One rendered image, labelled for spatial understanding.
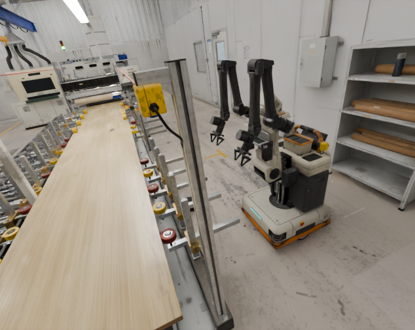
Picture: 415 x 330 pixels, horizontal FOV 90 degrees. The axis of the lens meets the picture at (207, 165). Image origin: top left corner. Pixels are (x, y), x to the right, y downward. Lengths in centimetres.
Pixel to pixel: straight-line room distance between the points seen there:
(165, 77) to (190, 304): 107
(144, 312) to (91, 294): 26
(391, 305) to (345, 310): 31
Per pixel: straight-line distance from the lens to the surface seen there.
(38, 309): 121
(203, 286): 119
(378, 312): 210
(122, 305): 102
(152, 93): 45
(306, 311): 195
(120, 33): 1198
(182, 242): 121
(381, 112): 278
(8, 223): 201
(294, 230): 211
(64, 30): 1209
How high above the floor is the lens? 171
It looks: 29 degrees down
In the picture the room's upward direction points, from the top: 8 degrees counter-clockwise
